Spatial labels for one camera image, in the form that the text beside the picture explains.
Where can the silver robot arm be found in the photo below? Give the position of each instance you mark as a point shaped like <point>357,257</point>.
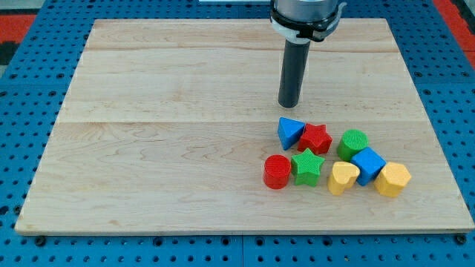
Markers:
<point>301,22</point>

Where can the green cylinder block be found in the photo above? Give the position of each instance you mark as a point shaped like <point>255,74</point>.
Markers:
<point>351,143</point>

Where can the yellow heart block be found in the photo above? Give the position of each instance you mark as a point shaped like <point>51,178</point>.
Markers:
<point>342,176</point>

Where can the blue cube block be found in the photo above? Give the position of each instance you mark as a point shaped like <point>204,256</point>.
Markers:
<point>369,163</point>

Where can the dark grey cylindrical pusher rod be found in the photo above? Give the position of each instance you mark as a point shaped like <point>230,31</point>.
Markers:
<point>292,73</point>

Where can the red star block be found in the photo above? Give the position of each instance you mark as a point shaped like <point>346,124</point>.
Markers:
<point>315,138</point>

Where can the green star block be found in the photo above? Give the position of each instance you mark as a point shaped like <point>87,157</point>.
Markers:
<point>306,168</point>

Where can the red cylinder block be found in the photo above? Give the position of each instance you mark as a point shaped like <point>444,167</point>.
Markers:
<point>276,171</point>

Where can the yellow hexagon block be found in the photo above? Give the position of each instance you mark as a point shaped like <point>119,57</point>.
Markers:
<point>392,179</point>

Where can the light wooden board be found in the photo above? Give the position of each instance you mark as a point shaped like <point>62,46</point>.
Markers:
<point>167,122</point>

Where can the blue triangle block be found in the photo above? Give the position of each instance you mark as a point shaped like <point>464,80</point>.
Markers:
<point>289,131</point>

